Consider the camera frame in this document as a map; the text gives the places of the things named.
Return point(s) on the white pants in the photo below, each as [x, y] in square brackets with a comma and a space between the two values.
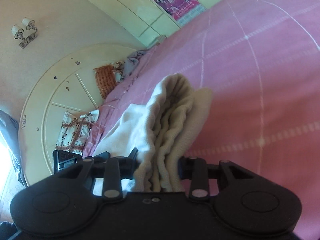
[162, 131]

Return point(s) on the lower left pink poster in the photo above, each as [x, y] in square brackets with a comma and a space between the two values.
[182, 11]

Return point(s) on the pink checked bed sheet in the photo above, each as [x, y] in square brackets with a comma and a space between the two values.
[261, 60]

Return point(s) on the orange striped pillow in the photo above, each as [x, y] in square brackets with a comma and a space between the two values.
[105, 80]

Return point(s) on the wall lamp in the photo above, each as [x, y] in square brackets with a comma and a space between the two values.
[25, 33]

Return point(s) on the cream curved headboard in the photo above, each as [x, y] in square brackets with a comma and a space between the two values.
[67, 86]

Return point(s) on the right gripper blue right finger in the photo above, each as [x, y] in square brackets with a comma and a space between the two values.
[198, 172]

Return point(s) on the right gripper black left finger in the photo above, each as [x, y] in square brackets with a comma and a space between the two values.
[108, 172]

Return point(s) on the white brown patterned pillow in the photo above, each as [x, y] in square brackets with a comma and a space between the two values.
[75, 131]

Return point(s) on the grey crumpled cloth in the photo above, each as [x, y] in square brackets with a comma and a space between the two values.
[123, 69]

